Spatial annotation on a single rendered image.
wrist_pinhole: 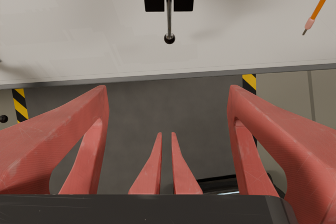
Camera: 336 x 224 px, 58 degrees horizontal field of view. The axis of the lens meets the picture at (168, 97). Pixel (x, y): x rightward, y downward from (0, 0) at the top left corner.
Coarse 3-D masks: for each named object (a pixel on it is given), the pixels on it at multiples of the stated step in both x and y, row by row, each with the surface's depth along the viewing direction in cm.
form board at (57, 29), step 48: (0, 0) 37; (48, 0) 37; (96, 0) 37; (240, 0) 37; (288, 0) 37; (0, 48) 45; (48, 48) 45; (96, 48) 45; (144, 48) 45; (192, 48) 45; (240, 48) 45; (288, 48) 45
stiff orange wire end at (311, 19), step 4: (320, 0) 24; (324, 0) 24; (320, 4) 24; (316, 8) 25; (320, 8) 24; (316, 12) 25; (312, 16) 25; (308, 20) 26; (312, 20) 26; (308, 24) 26; (312, 24) 26; (308, 28) 26; (304, 32) 27
